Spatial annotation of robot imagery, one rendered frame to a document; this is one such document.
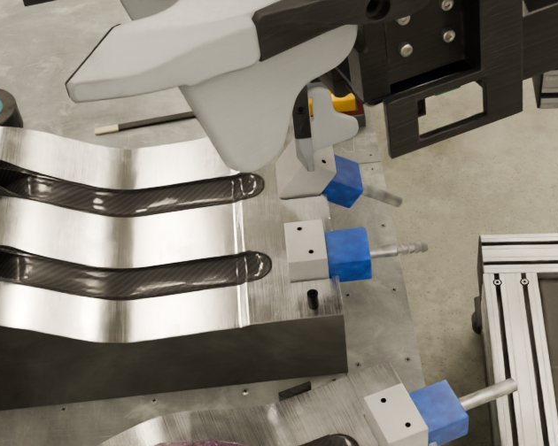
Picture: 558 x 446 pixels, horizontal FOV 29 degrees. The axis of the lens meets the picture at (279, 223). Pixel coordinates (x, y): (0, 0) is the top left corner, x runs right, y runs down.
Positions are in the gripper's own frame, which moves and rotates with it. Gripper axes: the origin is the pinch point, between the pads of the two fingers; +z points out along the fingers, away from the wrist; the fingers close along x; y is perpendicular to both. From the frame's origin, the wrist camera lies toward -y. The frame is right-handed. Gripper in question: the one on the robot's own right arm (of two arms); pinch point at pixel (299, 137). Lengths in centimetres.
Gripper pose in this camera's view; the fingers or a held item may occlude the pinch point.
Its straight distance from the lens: 105.2
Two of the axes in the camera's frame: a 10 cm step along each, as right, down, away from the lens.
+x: -0.7, -7.2, 6.9
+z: 0.9, 6.9, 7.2
